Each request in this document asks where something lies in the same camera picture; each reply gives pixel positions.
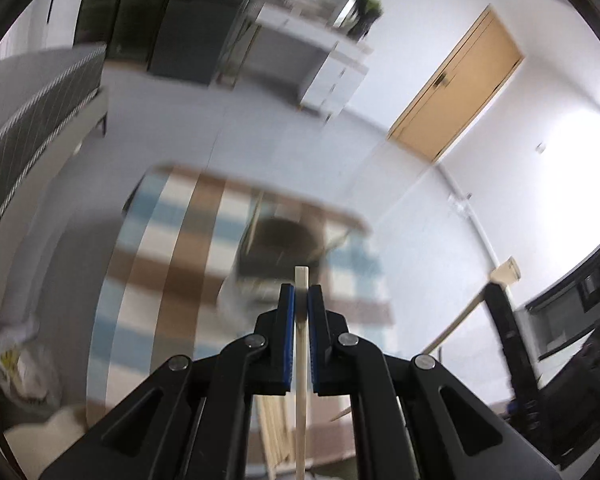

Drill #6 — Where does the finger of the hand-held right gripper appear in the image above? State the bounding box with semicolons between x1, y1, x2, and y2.
484;282;543;443

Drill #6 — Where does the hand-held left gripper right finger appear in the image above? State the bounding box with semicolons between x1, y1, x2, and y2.
307;284;566;480

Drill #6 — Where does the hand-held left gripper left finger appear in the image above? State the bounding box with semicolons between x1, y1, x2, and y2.
39;284;297;480

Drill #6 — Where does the single wooden chopstick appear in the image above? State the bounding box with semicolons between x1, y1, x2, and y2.
422;285;493;356
294;266;311;480

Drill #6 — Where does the grey white utensil holder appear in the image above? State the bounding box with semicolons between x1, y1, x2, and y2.
217;215;331;331

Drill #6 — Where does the pile of wooden chopsticks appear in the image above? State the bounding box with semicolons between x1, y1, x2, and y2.
257;395;293;471

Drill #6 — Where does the beige trash bin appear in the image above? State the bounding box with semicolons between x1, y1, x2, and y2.
490;257;522;286

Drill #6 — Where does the checked tablecloth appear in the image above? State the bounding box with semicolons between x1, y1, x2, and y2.
87;165;396;466

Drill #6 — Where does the beige woven cushion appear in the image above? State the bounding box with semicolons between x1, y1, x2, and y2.
5;405;88;480

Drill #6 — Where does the white plastic bag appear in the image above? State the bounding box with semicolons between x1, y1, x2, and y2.
0;315;61;406

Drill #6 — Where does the white dressing table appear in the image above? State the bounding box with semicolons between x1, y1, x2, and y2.
220;0;371;121

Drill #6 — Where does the wooden door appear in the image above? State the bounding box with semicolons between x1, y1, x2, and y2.
387;5;525;162

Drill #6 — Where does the dark grey refrigerator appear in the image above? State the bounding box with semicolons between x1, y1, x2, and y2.
147;0;271;86

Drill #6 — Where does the grey quilted mattress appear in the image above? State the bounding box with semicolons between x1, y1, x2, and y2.
0;42;107;266

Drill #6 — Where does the dark glass cabinet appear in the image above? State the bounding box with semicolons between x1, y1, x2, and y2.
75;0;181;61

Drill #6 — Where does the white wardrobe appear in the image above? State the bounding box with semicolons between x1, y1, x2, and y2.
0;0;86;51

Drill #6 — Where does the grey bed frame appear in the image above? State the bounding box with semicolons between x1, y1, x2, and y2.
0;85;110;311

